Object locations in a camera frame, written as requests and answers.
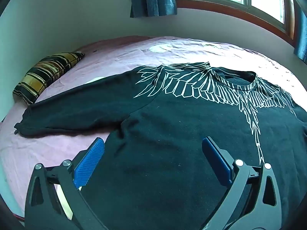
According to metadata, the striped yellow and black pillow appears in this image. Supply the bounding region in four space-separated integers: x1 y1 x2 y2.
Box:
12 51 85 105

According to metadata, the pink bed sheet with green dots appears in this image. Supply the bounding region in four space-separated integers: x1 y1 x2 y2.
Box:
0 35 307 221

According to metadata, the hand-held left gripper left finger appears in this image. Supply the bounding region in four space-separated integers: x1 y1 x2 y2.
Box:
25 136 109 230

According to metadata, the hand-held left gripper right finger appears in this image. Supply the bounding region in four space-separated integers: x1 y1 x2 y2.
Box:
201 136 283 230

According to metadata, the black sweatshirt with feather print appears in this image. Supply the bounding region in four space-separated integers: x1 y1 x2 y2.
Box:
14 62 307 230

